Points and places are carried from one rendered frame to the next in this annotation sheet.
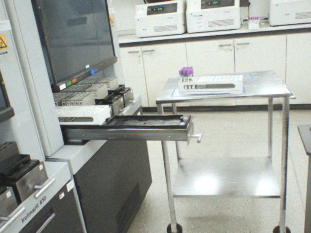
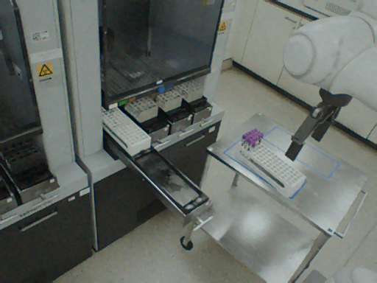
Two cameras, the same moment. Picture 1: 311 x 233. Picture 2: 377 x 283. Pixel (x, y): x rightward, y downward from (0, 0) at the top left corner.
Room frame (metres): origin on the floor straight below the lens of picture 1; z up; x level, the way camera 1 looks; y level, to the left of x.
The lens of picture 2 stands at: (0.37, -0.33, 1.76)
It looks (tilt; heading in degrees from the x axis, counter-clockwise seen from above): 41 degrees down; 22
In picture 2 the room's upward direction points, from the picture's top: 11 degrees clockwise
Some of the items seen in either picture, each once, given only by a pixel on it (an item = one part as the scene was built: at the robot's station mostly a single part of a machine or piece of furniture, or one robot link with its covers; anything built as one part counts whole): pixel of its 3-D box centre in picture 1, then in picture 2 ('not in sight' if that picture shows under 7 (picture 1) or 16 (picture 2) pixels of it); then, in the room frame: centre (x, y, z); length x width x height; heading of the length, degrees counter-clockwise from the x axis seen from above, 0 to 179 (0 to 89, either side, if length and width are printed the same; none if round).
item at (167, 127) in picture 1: (114, 128); (145, 161); (1.20, 0.18, 0.78); 0.73 x 0.14 x 0.09; 72
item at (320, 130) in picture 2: not in sight; (320, 130); (1.21, -0.38, 1.24); 0.03 x 0.01 x 0.07; 72
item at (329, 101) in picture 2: not in sight; (331, 100); (1.14, -0.37, 1.37); 0.08 x 0.07 x 0.09; 162
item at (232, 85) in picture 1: (210, 85); (267, 164); (1.44, -0.27, 0.85); 0.30 x 0.10 x 0.06; 70
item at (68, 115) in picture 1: (74, 116); (121, 129); (1.26, 0.35, 0.83); 0.30 x 0.10 x 0.06; 72
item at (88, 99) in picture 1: (87, 101); (146, 113); (1.41, 0.32, 0.85); 0.12 x 0.02 x 0.06; 162
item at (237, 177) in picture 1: (223, 154); (263, 217); (1.55, -0.35, 0.41); 0.67 x 0.46 x 0.82; 77
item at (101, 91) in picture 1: (100, 92); (171, 103); (1.55, 0.27, 0.85); 0.12 x 0.02 x 0.06; 161
